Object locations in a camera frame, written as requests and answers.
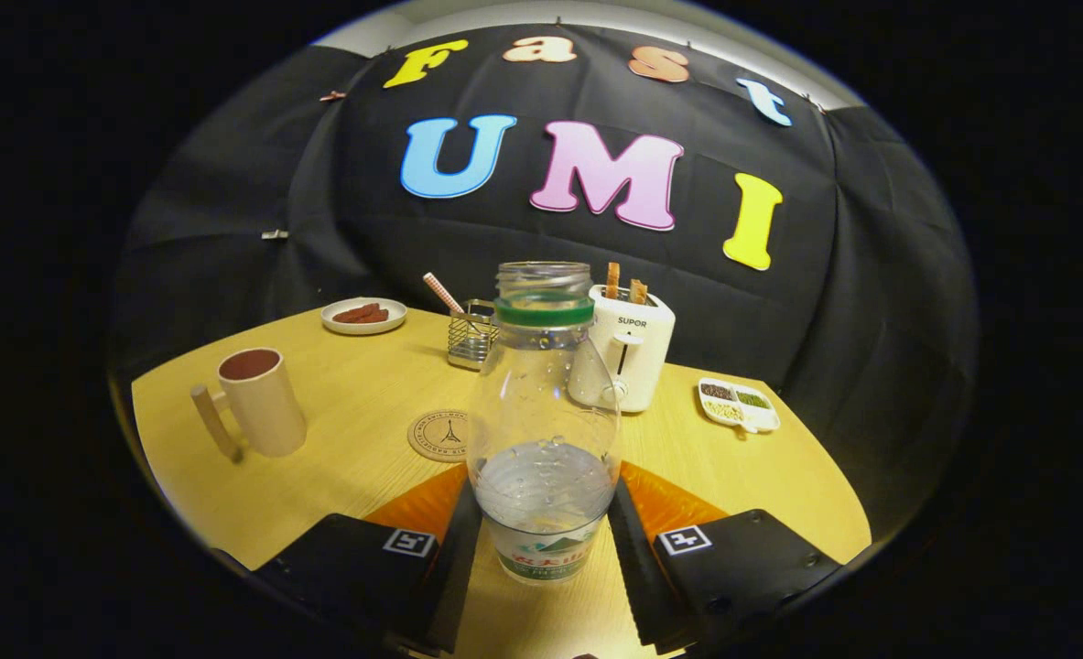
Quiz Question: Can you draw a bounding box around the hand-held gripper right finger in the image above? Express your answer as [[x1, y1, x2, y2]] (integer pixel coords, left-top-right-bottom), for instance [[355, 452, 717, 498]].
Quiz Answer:
[[607, 460, 844, 655]]

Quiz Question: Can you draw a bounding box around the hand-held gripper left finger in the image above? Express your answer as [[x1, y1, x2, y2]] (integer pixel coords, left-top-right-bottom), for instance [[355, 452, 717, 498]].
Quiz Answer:
[[253, 462, 484, 655]]

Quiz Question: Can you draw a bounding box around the round cork coaster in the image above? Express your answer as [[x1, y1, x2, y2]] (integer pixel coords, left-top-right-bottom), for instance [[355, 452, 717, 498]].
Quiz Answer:
[[407, 409, 473, 463]]

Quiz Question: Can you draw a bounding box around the clear plastic juice bottle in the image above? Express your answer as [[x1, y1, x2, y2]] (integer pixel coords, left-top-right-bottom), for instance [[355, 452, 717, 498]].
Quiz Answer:
[[466, 261, 623, 587]]

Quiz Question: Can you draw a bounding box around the beige cup with handle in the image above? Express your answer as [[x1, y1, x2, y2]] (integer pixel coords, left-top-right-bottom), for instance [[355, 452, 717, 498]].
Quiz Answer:
[[190, 347, 309, 463]]

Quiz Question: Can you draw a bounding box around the white divided grain dish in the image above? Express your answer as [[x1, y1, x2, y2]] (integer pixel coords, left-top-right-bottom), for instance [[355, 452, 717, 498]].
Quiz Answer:
[[698, 377, 781, 435]]

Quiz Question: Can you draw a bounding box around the white toaster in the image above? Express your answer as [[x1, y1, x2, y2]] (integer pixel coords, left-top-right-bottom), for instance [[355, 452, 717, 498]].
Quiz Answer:
[[567, 284, 677, 415]]

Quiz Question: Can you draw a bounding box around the wooden table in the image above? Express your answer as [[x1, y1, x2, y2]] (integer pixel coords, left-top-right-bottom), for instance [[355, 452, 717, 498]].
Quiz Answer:
[[131, 305, 873, 659]]

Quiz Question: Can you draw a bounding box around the white round plate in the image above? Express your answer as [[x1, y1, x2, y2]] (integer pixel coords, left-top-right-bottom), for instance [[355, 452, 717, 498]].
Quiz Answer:
[[321, 297, 408, 336]]

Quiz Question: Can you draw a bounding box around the striped straw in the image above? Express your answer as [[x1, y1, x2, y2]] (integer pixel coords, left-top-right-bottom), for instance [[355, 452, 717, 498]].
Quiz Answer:
[[423, 272, 465, 315]]

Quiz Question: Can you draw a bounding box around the black backdrop cloth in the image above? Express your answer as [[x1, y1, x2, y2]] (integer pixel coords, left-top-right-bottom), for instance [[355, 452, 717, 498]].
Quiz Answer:
[[111, 23, 979, 541]]

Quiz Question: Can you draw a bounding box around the metal wire holder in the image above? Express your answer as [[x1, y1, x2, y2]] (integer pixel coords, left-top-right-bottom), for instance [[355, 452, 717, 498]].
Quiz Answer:
[[447, 299, 501, 372]]

